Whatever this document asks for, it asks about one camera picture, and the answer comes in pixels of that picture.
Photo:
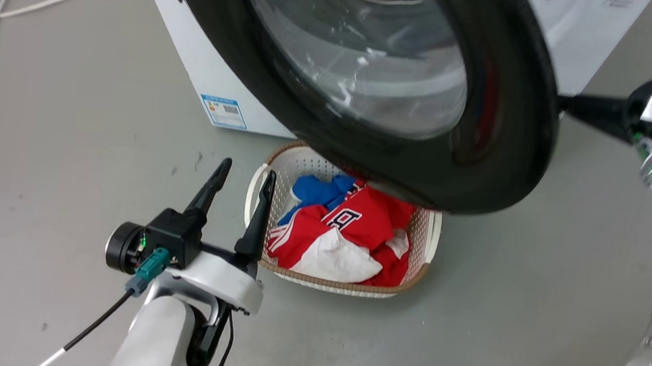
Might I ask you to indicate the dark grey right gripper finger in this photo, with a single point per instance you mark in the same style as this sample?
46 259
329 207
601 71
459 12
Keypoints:
595 113

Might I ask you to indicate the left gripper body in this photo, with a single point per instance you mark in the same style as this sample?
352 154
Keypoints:
179 236

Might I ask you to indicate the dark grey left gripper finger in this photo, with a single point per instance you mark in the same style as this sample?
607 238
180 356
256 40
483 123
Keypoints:
211 189
257 224

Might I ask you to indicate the black round washer door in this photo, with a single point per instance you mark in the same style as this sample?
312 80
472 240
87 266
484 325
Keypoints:
507 132

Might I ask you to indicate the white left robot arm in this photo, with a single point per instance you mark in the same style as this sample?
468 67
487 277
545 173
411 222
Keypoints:
154 337

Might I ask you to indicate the white washing machine body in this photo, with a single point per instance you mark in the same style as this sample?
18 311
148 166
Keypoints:
197 53

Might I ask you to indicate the blue garment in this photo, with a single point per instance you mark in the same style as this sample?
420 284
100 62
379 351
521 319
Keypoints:
314 191

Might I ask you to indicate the white plastic laundry basket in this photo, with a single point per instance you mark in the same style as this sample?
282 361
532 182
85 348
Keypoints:
304 164

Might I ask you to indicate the blue energy label sticker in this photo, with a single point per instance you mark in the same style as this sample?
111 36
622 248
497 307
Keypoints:
225 113

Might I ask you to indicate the red and white garment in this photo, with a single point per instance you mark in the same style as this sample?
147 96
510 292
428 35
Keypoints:
369 223

